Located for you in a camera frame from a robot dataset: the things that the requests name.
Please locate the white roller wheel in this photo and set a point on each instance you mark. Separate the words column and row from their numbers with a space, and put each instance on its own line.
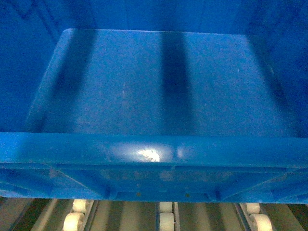
column 73, row 221

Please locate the large blue plastic crate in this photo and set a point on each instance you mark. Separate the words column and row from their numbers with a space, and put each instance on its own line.
column 154, row 100

